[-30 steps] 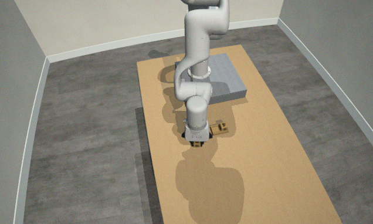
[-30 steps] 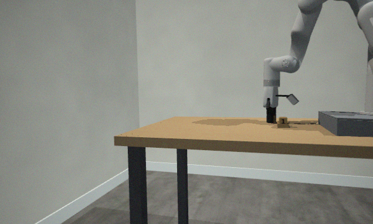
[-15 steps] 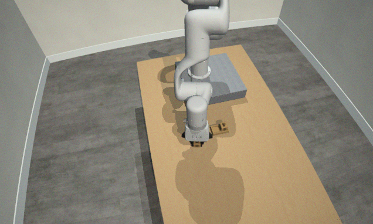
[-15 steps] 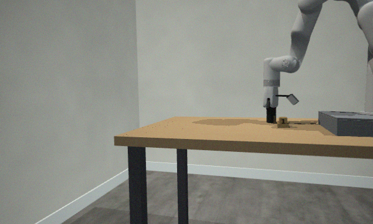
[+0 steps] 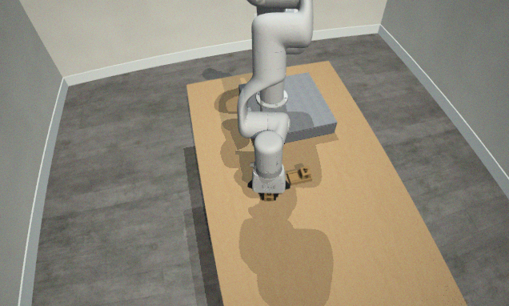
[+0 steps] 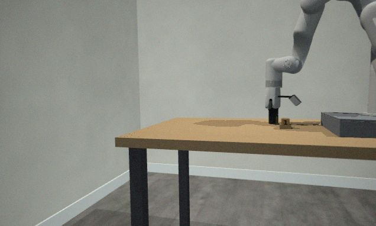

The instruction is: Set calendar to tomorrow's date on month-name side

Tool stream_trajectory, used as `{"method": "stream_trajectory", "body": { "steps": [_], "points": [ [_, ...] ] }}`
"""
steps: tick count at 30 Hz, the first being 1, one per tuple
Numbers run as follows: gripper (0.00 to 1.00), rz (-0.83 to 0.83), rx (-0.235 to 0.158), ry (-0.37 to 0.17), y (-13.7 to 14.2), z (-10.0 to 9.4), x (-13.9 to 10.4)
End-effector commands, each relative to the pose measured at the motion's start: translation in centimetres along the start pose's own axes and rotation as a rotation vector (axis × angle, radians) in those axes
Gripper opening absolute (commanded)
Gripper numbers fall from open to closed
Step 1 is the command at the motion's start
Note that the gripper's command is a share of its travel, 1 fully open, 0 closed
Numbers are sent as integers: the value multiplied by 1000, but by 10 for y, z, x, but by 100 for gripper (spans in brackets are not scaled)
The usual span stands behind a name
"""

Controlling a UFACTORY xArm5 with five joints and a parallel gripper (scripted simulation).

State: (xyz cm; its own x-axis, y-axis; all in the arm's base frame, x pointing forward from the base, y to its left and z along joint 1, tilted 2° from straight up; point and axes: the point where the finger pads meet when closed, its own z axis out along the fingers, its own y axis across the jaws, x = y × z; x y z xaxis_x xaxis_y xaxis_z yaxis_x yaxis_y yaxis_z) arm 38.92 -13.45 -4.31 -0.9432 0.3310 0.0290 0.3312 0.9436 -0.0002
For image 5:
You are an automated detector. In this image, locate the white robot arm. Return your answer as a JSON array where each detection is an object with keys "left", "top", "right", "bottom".
[{"left": 237, "top": 0, "right": 313, "bottom": 179}]

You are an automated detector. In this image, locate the tan cube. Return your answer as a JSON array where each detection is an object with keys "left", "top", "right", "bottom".
[
  {"left": 264, "top": 193, "right": 274, "bottom": 201},
  {"left": 299, "top": 166, "right": 311, "bottom": 179}
]

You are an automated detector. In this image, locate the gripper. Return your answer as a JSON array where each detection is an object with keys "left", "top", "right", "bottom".
[{"left": 247, "top": 165, "right": 291, "bottom": 200}]

